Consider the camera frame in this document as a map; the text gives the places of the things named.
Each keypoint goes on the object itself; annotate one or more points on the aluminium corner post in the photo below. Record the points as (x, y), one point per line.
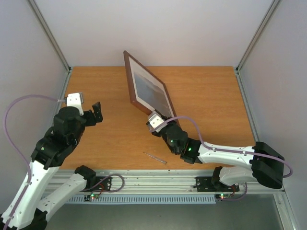
(258, 33)
(38, 14)

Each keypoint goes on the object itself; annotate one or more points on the small circuit board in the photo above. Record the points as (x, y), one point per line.
(90, 198)
(224, 196)

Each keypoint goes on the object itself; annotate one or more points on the left aluminium corner post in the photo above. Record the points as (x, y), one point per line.
(38, 14)

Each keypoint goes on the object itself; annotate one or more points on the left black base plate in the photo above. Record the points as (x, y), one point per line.
(98, 183)

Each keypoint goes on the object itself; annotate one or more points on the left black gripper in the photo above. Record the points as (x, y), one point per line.
(92, 120)

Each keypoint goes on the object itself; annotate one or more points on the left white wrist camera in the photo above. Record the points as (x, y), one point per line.
(75, 100)

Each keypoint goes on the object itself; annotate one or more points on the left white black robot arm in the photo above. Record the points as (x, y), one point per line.
(28, 210)

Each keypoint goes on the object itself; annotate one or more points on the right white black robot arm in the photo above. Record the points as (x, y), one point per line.
(259, 163)

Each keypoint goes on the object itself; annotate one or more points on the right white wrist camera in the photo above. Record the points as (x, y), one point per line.
(155, 122)

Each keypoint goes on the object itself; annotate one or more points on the brown wooden picture frame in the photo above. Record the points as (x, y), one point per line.
(146, 91)

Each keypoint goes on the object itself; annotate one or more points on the right small circuit board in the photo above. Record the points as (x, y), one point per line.
(224, 196)

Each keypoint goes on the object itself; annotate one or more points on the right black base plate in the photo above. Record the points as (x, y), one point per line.
(204, 184)

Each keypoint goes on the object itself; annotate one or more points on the aluminium rail front beam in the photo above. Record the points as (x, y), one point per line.
(154, 181)

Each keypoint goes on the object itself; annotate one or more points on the grey slotted cable duct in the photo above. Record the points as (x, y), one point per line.
(146, 199)

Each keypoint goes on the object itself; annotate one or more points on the right aluminium corner post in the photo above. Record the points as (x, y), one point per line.
(258, 33)

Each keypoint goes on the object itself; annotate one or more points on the left small circuit board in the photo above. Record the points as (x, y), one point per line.
(90, 198)

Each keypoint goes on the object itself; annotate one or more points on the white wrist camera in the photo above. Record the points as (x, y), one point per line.
(155, 122)
(75, 100)

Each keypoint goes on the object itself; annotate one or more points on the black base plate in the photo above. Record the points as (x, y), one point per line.
(204, 184)
(98, 183)

